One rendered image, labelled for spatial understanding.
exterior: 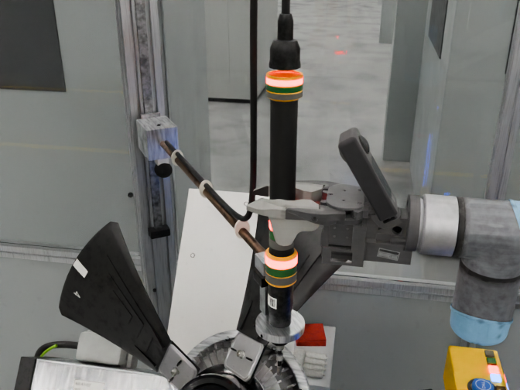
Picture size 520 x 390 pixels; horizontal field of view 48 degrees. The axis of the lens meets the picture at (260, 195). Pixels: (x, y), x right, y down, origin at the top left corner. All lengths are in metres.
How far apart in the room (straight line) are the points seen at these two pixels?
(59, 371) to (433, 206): 0.76
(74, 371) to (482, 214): 0.78
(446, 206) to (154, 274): 1.00
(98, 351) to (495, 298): 0.74
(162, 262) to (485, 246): 0.99
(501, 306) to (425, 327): 0.94
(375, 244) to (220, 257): 0.53
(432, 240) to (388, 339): 1.04
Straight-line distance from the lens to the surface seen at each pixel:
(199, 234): 1.24
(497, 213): 0.74
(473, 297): 0.78
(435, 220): 0.72
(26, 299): 2.01
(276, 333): 0.82
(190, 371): 0.96
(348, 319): 1.71
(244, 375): 0.95
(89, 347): 1.19
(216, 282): 1.21
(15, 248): 1.91
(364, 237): 0.72
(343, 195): 0.73
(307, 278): 0.92
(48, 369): 1.19
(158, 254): 1.53
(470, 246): 0.73
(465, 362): 1.30
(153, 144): 1.28
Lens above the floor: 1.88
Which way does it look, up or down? 25 degrees down
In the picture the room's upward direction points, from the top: straight up
